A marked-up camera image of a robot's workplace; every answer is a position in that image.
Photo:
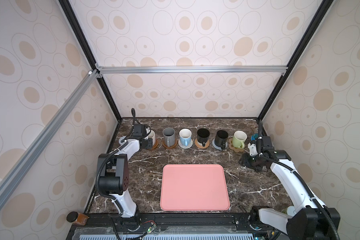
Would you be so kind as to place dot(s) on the blue woven round coaster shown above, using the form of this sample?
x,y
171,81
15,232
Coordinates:
x,y
219,148

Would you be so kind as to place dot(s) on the brown wooden round coaster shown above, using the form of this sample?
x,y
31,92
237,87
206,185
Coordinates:
x,y
155,145

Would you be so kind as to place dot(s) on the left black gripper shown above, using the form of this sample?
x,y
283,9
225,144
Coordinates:
x,y
149,146

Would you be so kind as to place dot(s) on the white mug pink handle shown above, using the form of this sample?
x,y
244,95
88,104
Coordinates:
x,y
152,136

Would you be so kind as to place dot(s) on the multicolour woven round coaster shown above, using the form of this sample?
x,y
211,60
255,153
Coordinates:
x,y
185,147

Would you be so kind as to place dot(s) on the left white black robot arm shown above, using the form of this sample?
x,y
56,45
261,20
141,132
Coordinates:
x,y
112,179

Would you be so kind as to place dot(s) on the black mug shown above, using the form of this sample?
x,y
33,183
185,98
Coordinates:
x,y
221,138
203,135

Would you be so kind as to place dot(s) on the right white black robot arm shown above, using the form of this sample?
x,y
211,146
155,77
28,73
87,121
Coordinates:
x,y
312,220

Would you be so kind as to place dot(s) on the pink tray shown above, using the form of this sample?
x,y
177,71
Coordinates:
x,y
194,188

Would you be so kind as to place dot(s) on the white mug blue handle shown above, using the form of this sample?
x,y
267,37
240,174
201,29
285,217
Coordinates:
x,y
185,136

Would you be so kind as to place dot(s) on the blue lidded white jar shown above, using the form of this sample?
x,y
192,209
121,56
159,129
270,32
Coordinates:
x,y
254,137

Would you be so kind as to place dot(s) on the rattan woven round coaster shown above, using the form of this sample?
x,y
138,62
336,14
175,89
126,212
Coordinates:
x,y
202,145

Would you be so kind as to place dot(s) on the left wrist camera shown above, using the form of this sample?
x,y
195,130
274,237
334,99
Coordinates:
x,y
140,131

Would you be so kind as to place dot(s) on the grey mug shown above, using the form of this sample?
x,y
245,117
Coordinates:
x,y
169,139

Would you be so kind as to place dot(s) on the cork paw print coaster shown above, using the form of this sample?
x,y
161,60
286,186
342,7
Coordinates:
x,y
234,149

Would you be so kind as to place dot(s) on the diagonal aluminium frame bar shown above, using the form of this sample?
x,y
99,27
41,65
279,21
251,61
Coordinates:
x,y
21,168

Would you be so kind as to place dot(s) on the grey lidded pink jar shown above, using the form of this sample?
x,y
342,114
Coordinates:
x,y
121,140

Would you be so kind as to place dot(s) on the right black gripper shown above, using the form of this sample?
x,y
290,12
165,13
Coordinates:
x,y
245,159

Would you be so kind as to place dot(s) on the horizontal aluminium frame bar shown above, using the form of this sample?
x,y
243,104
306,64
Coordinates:
x,y
193,69

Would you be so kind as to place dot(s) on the amber spice jar black cap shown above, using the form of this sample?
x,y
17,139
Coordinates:
x,y
77,218

